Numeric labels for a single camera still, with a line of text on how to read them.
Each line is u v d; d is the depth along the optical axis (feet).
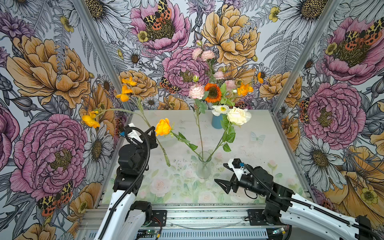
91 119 1.91
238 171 2.05
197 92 2.11
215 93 2.45
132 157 1.64
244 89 2.66
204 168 2.75
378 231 1.83
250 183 1.99
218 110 2.15
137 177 1.58
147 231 2.33
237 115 1.80
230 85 3.01
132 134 1.95
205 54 2.73
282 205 1.77
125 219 1.56
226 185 2.03
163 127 1.87
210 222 2.44
